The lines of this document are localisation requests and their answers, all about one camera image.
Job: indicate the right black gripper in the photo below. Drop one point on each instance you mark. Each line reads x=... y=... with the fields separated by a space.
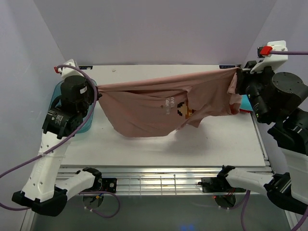
x=242 y=74

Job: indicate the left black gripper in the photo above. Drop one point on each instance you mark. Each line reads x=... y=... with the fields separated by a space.
x=91 y=86

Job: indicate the dusty pink t shirt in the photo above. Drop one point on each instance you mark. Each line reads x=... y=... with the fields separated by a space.
x=157 y=107

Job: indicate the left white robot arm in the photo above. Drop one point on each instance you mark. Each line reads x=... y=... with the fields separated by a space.
x=41 y=193

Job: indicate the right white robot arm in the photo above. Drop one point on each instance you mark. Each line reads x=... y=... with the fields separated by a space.
x=275 y=99

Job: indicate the cyan folded t shirt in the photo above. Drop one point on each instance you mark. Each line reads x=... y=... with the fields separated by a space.
x=245 y=104

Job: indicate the red folded t shirt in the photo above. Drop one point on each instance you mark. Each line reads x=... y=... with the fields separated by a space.
x=244 y=111

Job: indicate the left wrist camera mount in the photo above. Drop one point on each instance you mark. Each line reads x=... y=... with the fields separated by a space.
x=67 y=71

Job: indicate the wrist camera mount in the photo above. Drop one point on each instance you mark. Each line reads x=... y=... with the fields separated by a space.
x=67 y=71
x=273 y=54

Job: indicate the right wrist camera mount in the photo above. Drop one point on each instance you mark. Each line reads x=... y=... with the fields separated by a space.
x=273 y=54

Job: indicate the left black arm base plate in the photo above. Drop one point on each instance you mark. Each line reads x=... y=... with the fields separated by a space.
x=108 y=184

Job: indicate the aluminium rail frame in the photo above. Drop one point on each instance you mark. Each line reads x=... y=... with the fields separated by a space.
x=161 y=181

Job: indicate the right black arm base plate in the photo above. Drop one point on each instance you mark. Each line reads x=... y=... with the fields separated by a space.
x=217 y=185

